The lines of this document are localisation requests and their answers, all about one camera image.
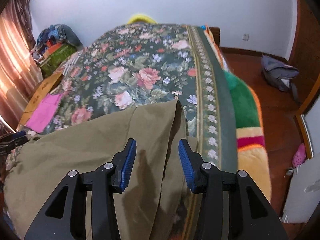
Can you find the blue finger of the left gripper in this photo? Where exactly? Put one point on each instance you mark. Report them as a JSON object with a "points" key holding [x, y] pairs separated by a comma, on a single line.
{"points": [[10, 141]]}

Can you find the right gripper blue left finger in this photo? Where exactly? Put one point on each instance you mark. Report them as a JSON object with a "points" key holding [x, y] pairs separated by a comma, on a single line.
{"points": [[123, 164]]}

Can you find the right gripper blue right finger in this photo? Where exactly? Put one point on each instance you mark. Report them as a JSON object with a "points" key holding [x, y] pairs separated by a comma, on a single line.
{"points": [[191, 163]]}

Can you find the olive green pants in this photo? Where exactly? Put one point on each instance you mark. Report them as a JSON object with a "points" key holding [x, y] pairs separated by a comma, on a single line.
{"points": [[147, 208]]}

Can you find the pink folded pants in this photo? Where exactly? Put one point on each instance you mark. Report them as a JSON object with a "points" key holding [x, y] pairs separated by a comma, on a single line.
{"points": [[44, 112]]}

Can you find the wooden lap desk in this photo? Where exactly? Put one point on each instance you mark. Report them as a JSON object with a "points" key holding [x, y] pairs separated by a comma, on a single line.
{"points": [[44, 88]]}

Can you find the colourful plush blanket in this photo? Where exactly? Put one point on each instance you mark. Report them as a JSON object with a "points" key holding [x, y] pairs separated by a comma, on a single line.
{"points": [[252, 154]]}

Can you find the pink striped curtain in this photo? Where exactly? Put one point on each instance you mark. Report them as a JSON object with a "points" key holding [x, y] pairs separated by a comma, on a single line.
{"points": [[19, 73]]}

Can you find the green storage box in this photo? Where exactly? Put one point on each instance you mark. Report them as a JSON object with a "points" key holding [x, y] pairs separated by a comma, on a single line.
{"points": [[52, 62]]}

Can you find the floral green bedspread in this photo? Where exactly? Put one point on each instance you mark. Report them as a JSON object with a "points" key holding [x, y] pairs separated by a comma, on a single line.
{"points": [[142, 64]]}

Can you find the pink slipper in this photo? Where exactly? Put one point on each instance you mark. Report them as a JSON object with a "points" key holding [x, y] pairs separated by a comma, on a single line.
{"points": [[300, 156]]}

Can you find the pile of blue clothes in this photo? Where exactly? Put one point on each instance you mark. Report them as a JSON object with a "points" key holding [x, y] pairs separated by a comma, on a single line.
{"points": [[60, 33]]}

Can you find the grey backpack on floor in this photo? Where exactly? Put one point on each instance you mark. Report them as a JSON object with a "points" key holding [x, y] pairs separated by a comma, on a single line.
{"points": [[280, 75]]}

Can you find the wooden wardrobe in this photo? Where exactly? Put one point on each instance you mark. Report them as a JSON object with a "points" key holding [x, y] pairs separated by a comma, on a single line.
{"points": [[305, 57]]}

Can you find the white wall socket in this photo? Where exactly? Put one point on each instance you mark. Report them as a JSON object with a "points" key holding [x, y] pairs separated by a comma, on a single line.
{"points": [[246, 37]]}

